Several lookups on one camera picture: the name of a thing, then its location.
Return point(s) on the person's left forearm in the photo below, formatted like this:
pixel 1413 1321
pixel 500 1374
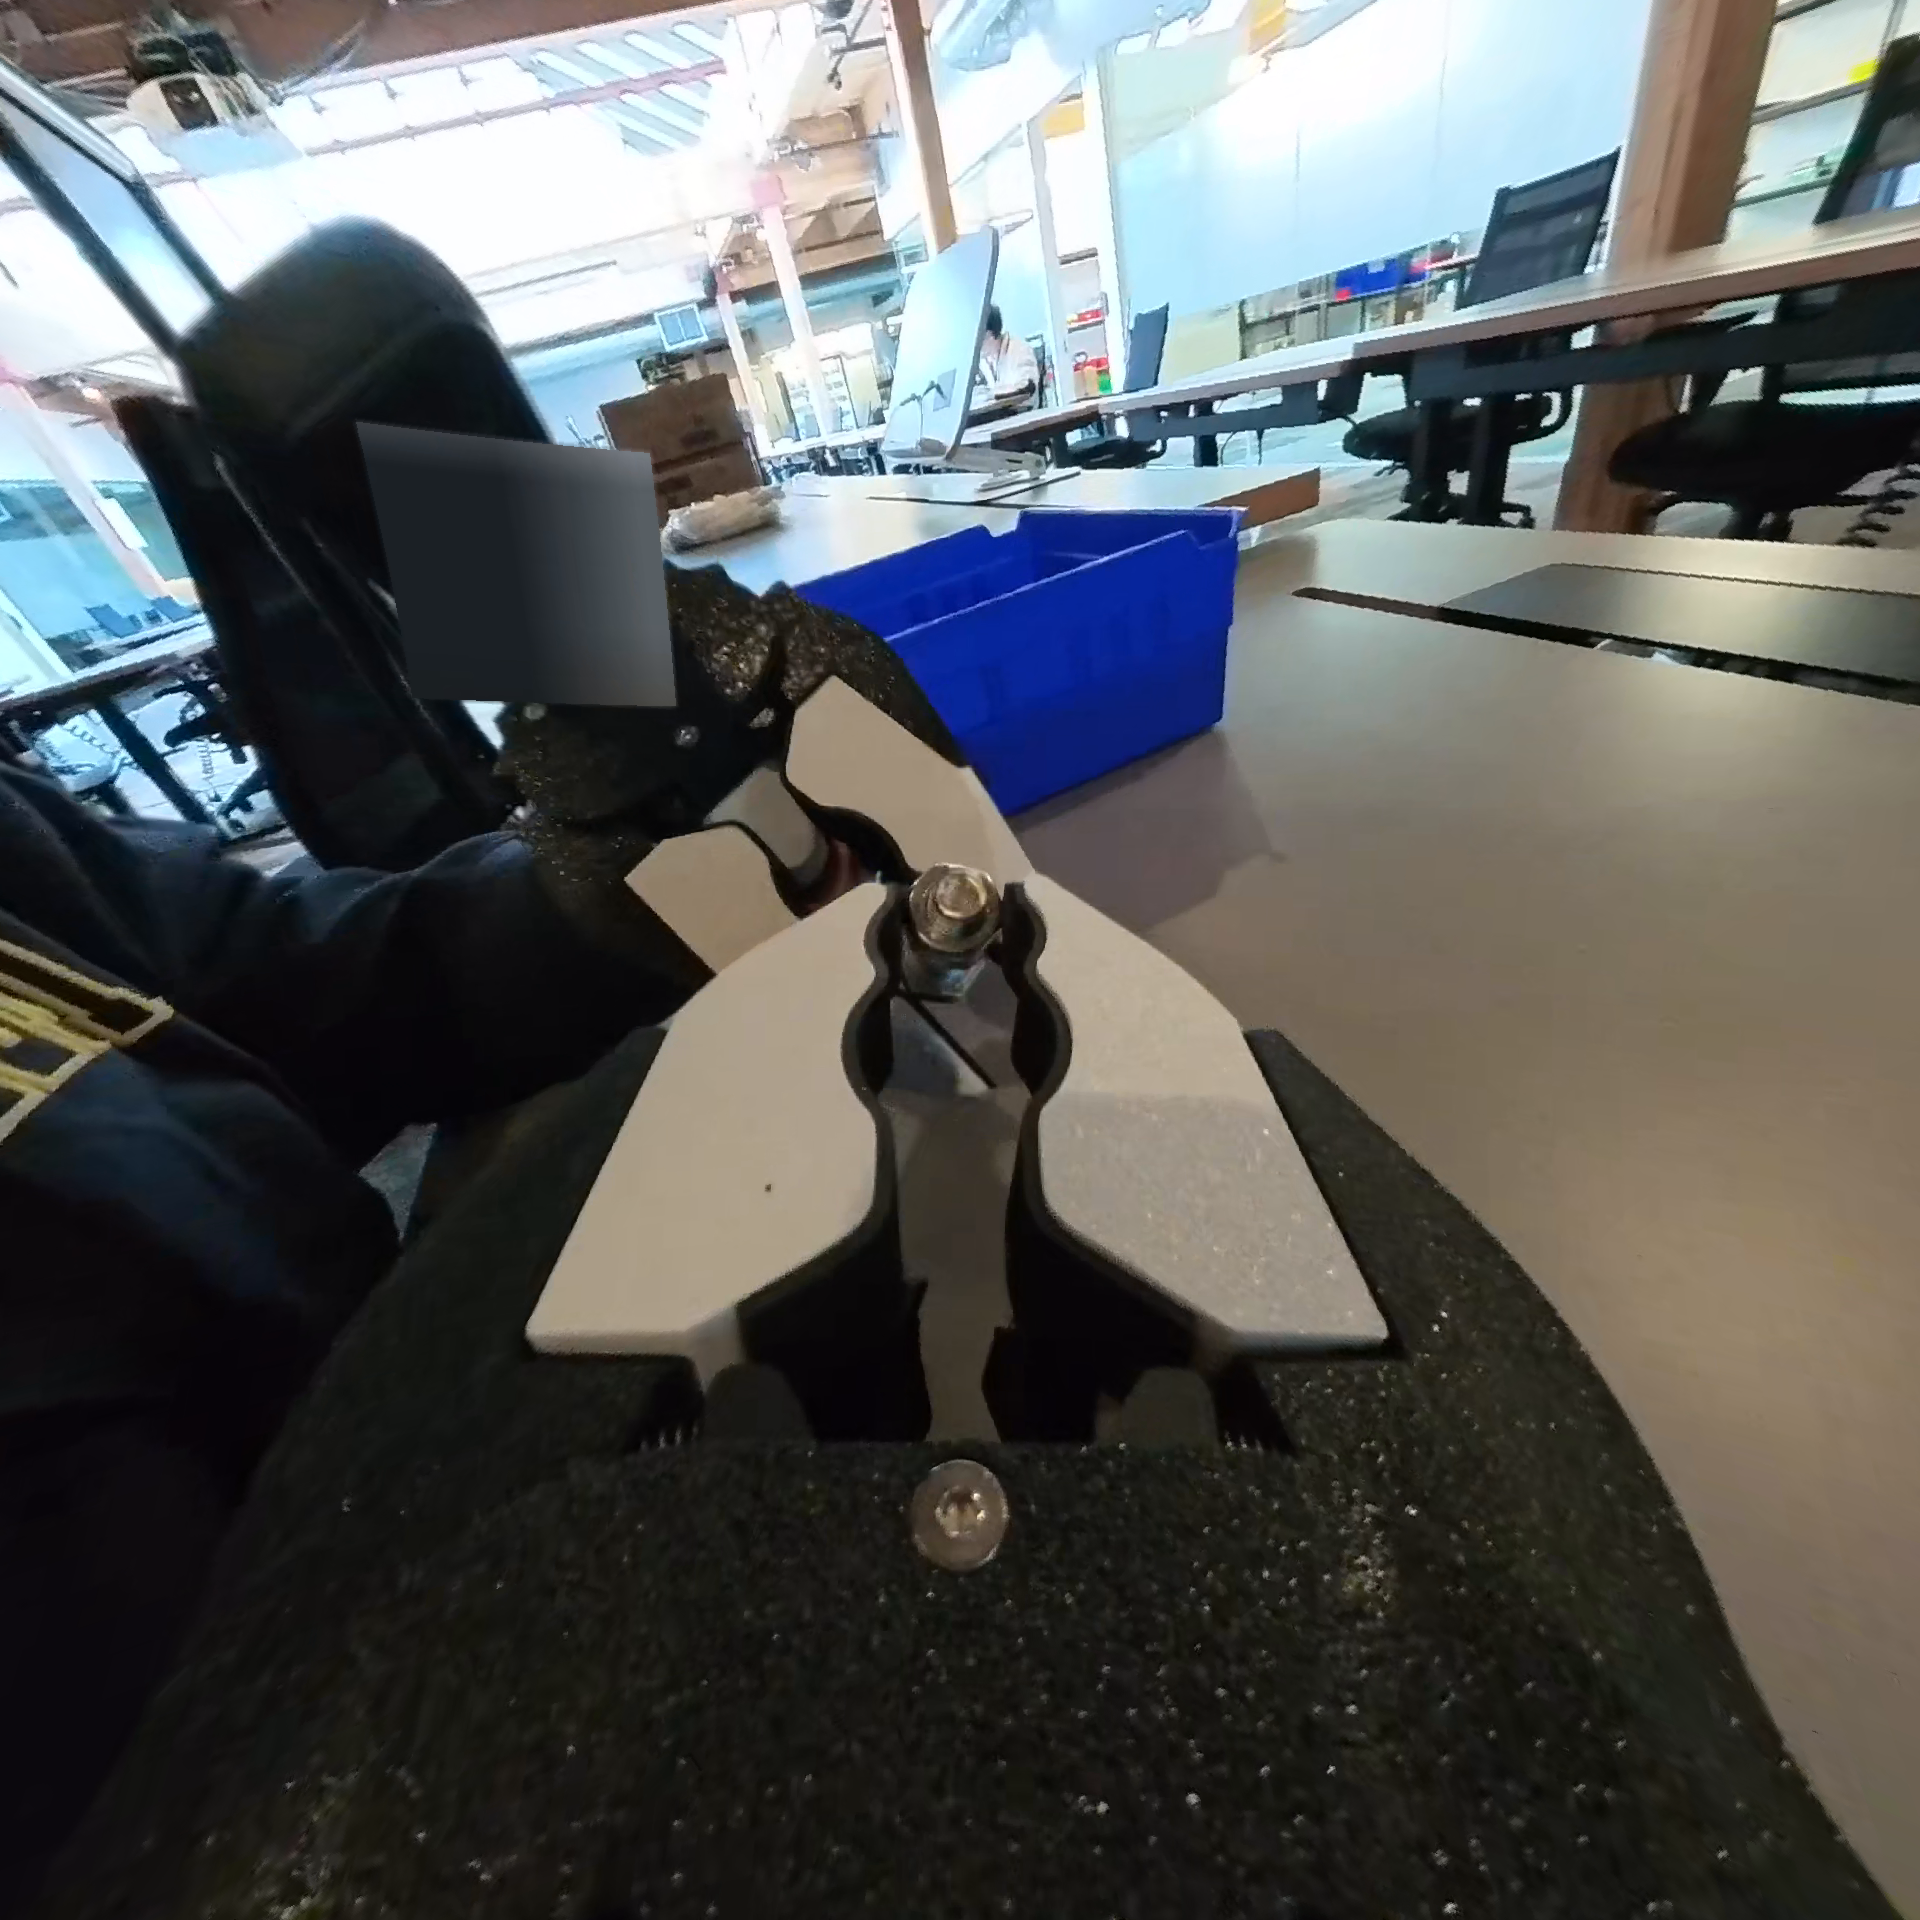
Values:
pixel 389 974

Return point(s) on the brown cardboard box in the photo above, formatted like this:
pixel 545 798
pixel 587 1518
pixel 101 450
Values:
pixel 683 434

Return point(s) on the blue plastic bin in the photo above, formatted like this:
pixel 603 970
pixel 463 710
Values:
pixel 1081 661

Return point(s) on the black mesh office chair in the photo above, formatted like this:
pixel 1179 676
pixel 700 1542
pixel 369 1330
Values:
pixel 1531 255

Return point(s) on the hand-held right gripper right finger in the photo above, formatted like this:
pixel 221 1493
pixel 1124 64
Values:
pixel 1186 1170

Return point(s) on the clear bag of parts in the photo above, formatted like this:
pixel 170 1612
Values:
pixel 723 518

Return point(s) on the ceiling mounted fixture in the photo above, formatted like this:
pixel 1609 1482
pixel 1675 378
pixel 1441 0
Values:
pixel 188 82

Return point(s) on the wooden pillar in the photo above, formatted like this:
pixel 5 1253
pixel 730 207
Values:
pixel 918 119
pixel 1681 194

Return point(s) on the grey office desk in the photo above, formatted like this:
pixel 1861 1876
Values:
pixel 1651 294
pixel 1231 376

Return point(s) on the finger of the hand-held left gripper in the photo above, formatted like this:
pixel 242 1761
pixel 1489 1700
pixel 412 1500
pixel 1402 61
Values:
pixel 722 902
pixel 902 780

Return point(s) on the steel hex bolt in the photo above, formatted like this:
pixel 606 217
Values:
pixel 943 974

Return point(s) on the black computer monitor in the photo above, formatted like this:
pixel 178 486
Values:
pixel 91 212

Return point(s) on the white sign stand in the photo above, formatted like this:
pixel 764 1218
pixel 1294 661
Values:
pixel 946 345

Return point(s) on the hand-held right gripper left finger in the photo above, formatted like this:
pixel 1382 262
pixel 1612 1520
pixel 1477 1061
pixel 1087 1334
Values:
pixel 706 1170

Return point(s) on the navy printed hoodie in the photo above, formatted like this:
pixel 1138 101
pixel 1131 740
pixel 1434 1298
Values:
pixel 119 1170

